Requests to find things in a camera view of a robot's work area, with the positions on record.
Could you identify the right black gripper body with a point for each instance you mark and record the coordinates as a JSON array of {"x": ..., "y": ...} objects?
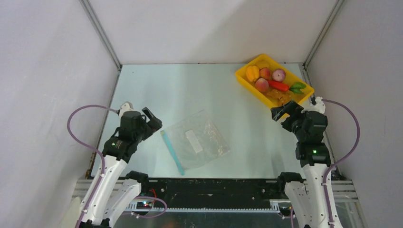
[{"x": 290, "y": 114}]

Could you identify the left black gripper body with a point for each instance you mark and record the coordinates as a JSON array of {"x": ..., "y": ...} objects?
[{"x": 144, "y": 132}]

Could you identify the red carrot with leaves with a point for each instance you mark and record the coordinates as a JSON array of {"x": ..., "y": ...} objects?
[{"x": 295, "y": 88}]

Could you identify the clear zip top bag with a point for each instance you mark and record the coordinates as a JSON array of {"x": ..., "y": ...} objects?
[{"x": 194, "y": 141}]

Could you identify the yellow bell pepper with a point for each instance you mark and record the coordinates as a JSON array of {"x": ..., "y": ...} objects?
[{"x": 252, "y": 73}]

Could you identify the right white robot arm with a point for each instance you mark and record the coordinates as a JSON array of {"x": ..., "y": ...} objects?
[{"x": 312, "y": 199}]

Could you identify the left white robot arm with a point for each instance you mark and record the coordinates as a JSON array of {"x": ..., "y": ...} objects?
[{"x": 98, "y": 208}]

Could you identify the fried dough pieces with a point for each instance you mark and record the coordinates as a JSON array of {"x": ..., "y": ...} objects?
[{"x": 281, "y": 98}]

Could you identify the yellow plastic tray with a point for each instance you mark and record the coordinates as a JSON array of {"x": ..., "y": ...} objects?
[{"x": 263, "y": 61}]

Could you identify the purple onion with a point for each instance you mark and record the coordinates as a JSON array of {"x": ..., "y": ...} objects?
[{"x": 279, "y": 75}]

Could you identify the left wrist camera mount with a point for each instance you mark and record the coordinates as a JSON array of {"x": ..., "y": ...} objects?
[{"x": 125, "y": 107}]

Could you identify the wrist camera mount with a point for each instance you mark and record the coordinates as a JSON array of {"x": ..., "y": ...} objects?
[
  {"x": 125, "y": 107},
  {"x": 317, "y": 104}
]

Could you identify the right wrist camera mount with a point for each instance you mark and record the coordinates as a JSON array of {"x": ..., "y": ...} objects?
[{"x": 317, "y": 104}]

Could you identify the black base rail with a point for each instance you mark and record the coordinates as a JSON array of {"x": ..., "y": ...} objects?
[{"x": 220, "y": 194}]

